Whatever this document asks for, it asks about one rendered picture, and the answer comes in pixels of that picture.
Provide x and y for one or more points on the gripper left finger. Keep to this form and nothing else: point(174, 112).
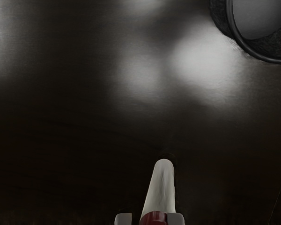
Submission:
point(123, 219)

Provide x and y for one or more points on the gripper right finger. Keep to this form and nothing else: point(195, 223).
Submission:
point(176, 219)

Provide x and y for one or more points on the black mesh pen holder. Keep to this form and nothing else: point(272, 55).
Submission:
point(248, 23)

